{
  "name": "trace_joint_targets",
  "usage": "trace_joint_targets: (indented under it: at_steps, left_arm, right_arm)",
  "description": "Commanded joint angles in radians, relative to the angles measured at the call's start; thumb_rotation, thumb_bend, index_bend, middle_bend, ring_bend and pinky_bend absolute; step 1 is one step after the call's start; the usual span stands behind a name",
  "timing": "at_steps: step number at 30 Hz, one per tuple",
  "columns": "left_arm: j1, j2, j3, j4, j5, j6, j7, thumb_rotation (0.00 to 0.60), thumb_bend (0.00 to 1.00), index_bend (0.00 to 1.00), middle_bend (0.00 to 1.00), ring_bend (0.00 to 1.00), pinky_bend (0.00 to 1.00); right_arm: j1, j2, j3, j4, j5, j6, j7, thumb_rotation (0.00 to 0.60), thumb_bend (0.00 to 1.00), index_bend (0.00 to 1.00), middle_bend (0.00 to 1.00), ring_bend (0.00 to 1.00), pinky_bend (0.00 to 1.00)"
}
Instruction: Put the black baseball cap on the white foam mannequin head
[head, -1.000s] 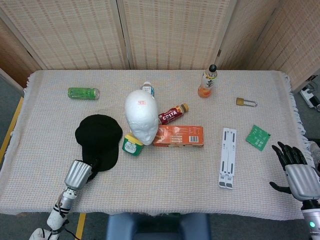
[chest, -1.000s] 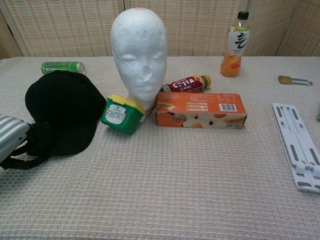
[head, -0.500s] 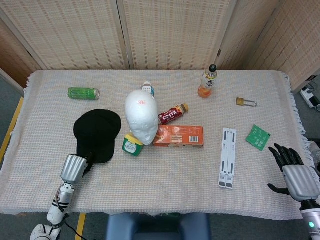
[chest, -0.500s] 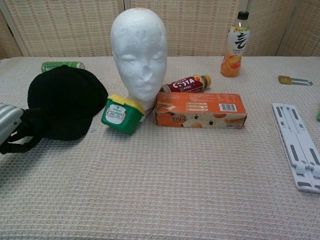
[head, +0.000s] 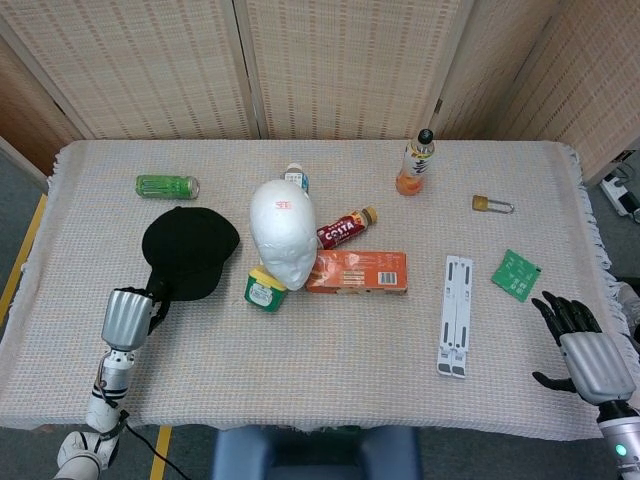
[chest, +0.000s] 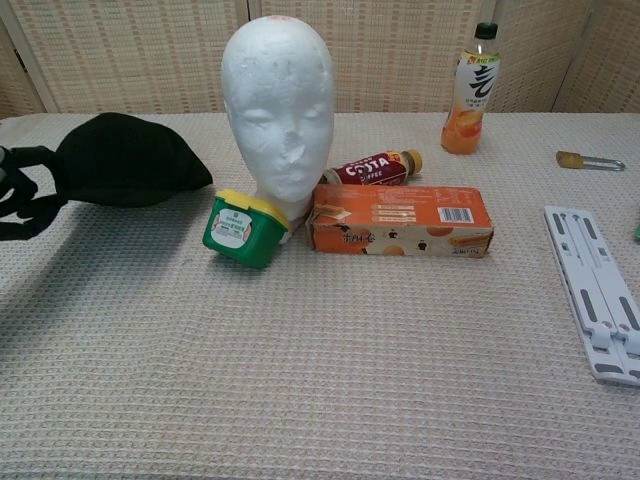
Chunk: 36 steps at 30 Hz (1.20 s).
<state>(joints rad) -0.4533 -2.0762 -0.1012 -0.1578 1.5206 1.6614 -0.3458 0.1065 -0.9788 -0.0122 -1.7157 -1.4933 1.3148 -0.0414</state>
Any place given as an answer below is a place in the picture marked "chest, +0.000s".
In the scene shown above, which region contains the white woven tablecloth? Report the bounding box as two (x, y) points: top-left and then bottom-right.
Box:
(0, 111), (640, 480)

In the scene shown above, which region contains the orange biscuit box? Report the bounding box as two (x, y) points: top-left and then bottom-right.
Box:
(305, 183), (496, 260)

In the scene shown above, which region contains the Costa coffee bottle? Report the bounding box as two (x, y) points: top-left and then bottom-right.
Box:
(322, 148), (424, 187)

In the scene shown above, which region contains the brass padlock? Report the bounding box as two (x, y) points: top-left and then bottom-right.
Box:
(555, 150), (627, 173)

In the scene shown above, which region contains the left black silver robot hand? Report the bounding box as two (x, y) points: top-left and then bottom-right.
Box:
(0, 144), (69, 243)

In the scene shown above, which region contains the black cap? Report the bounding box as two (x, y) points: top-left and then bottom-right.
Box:
(48, 112), (215, 210)

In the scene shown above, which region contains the green tub with yellow lid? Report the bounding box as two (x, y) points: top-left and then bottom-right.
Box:
(201, 188), (293, 270)

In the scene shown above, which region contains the white folding laptop stand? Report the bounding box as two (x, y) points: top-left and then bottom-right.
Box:
(543, 204), (640, 387)

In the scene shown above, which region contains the woven folding screen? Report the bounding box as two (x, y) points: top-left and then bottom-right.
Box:
(0, 0), (640, 120)

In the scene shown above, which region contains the white foam mannequin head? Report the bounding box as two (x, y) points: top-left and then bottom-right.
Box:
(220, 15), (335, 221)

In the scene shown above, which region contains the orange juice bottle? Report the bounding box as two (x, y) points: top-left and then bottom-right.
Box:
(440, 21), (503, 156)

